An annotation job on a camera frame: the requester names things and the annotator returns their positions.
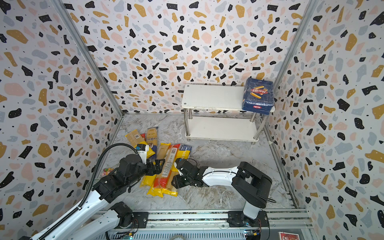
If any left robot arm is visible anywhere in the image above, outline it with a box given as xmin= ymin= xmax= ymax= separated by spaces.
xmin=20 ymin=154 xmax=165 ymax=240

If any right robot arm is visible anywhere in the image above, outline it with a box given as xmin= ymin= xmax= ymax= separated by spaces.
xmin=172 ymin=158 xmax=273 ymax=227

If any blue spaghetti box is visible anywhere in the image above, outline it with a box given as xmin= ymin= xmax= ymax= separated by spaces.
xmin=179 ymin=145 xmax=192 ymax=151

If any yellow spaghetti bag left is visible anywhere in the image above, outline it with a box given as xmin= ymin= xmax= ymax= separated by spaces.
xmin=140 ymin=143 xmax=171 ymax=187

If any yellow pasta bag with barcode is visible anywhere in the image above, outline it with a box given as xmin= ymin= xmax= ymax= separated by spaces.
xmin=126 ymin=130 xmax=155 ymax=159

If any red card box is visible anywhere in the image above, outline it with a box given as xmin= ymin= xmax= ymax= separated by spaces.
xmin=278 ymin=232 xmax=300 ymax=240

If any red clear spaghetti bag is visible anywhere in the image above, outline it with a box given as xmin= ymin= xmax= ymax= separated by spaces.
xmin=153 ymin=144 xmax=180 ymax=189

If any white two-tier metal shelf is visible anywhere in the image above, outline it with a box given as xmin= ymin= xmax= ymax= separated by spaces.
xmin=182 ymin=84 xmax=267 ymax=144

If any blue Barilla pasta box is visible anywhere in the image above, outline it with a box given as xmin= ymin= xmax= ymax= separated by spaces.
xmin=242 ymin=78 xmax=274 ymax=115

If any yellow Pastatime spaghetti bag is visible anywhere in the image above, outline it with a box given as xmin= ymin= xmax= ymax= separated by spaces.
xmin=161 ymin=149 xmax=192 ymax=197

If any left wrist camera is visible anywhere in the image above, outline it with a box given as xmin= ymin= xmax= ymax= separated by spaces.
xmin=136 ymin=144 xmax=149 ymax=165

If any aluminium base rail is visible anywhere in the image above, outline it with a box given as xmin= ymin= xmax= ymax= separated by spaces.
xmin=96 ymin=209 xmax=317 ymax=240

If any yellow bag under red bag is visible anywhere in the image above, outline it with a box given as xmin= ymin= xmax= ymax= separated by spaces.
xmin=147 ymin=187 xmax=164 ymax=198

